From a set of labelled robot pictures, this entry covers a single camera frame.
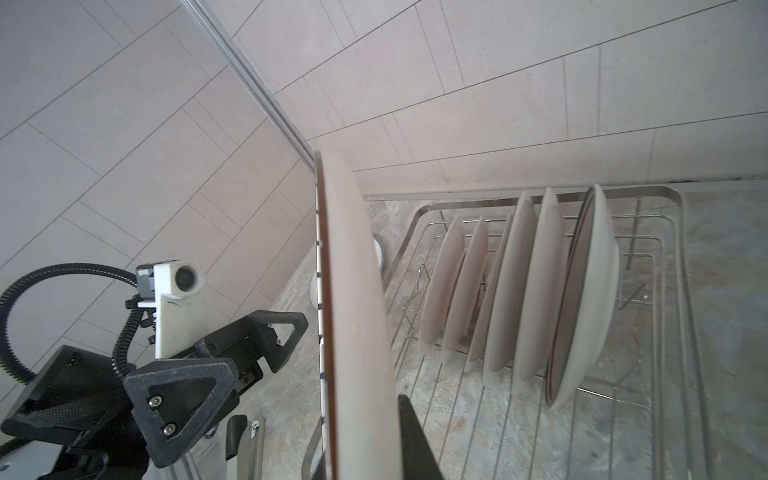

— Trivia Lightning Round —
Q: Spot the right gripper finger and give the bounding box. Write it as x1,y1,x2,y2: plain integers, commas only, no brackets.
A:
397,394,444,480

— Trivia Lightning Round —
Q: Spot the black striped white plate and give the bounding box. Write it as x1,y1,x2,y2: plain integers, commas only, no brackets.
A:
315,152,403,479

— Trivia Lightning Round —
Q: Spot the black silver remote tool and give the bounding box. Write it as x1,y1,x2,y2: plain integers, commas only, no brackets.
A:
225,414,266,480

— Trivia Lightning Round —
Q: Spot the watermelon pattern plate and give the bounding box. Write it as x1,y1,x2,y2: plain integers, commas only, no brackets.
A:
308,238,384,310

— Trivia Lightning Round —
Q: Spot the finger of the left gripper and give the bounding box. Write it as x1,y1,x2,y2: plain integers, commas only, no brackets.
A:
192,310,309,374

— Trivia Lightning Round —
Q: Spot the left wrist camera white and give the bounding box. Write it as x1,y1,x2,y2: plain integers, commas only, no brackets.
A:
135,260,210,359

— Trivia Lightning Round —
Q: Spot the metal wire dish rack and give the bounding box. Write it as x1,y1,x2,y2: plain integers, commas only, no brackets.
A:
385,185,716,479

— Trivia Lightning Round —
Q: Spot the red text white plate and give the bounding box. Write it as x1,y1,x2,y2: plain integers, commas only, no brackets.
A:
511,188,569,396

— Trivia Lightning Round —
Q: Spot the orange sunburst plate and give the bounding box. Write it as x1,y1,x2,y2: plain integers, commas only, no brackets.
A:
464,214,512,372
418,215,464,356
440,216,489,363

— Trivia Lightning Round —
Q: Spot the rearmost white plate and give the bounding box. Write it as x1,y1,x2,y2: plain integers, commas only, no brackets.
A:
545,184,620,409

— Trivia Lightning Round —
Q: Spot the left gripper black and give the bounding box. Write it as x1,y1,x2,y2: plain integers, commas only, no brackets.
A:
1,345,239,479

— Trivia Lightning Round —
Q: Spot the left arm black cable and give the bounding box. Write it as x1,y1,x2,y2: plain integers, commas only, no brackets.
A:
0,262,148,457

